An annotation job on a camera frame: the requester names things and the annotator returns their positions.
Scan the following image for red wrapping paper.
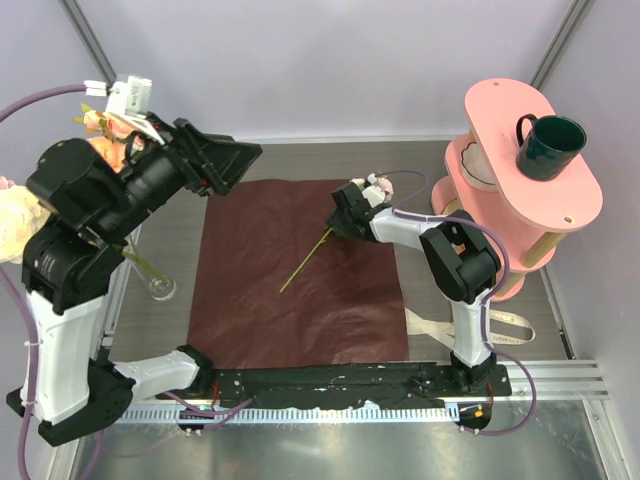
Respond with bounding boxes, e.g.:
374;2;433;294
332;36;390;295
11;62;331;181
187;180;409;369

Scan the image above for cream printed ribbon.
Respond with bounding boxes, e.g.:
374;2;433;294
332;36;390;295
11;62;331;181
405;305;536;351

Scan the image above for pink rose flower bunch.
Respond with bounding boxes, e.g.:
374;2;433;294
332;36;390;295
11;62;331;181
279;172;394;294

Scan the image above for peach rose stem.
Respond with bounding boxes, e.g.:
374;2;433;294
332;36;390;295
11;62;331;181
72;103;169;283

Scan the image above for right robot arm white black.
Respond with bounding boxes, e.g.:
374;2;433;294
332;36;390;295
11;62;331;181
327;180;502;393

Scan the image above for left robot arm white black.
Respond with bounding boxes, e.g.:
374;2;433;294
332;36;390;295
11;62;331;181
7;119;262;446

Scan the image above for clear glass vase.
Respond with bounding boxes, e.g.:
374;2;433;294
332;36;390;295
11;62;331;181
123;236;177;302

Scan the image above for white bowl on shelf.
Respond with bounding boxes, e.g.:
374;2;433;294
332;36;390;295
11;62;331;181
460;142;497;192

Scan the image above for pink three-tier wooden shelf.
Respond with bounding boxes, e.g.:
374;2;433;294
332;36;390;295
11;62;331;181
431;78;603;301

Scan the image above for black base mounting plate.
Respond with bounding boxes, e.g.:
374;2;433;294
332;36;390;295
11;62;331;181
174;362;512;410

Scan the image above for dark green mug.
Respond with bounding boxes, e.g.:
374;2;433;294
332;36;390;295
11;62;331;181
515;114;587;181

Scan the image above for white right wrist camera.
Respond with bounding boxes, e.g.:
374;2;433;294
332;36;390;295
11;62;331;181
350;173;394;207

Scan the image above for white slotted cable duct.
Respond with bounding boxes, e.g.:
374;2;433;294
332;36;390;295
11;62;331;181
118;402;459;427

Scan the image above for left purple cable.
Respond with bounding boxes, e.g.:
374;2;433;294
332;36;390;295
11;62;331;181
0;84;257;480

